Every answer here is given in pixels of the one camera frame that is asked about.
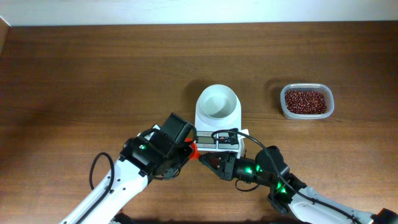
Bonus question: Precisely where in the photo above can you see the orange measuring scoop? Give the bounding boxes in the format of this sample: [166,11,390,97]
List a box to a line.
[183,138,200,160]

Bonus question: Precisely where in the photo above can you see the red adzuki beans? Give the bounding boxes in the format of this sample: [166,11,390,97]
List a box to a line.
[284,90,327,114]

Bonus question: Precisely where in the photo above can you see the right black cable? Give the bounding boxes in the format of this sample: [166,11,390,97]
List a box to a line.
[211,129,368,224]

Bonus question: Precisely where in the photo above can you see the black cable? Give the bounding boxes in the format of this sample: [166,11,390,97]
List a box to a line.
[74,152,115,224]
[211,129,368,224]

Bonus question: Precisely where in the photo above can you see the clear plastic container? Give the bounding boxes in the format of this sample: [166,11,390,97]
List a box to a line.
[280,83,335,119]

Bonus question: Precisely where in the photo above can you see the white round bowl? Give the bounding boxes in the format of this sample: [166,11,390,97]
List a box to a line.
[198,84,238,119]

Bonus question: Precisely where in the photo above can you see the white digital kitchen scale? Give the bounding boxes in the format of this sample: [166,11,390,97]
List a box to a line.
[195,97,242,152]

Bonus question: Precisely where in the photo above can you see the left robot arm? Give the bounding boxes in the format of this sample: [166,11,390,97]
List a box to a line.
[62,113,197,223]

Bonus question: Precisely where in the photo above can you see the left black cable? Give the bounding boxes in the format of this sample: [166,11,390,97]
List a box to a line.
[74,152,115,224]

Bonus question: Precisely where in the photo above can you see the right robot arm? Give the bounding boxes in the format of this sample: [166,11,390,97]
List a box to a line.
[199,146,397,224]

